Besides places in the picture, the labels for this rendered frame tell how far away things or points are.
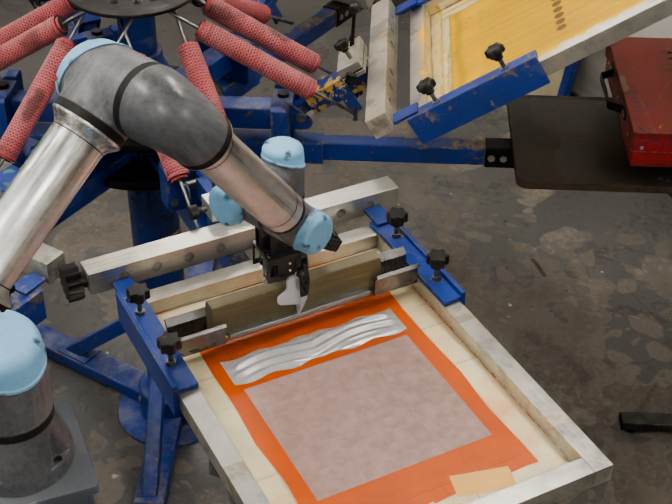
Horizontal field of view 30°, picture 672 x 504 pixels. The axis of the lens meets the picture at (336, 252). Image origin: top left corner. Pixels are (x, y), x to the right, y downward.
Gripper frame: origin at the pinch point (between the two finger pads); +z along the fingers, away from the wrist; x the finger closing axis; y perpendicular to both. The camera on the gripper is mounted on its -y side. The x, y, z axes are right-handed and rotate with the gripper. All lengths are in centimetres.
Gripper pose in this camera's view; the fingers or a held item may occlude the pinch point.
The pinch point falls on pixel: (295, 299)
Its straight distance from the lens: 240.5
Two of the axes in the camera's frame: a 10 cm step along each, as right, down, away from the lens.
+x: 4.6, 5.3, -7.1
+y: -8.9, 2.7, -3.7
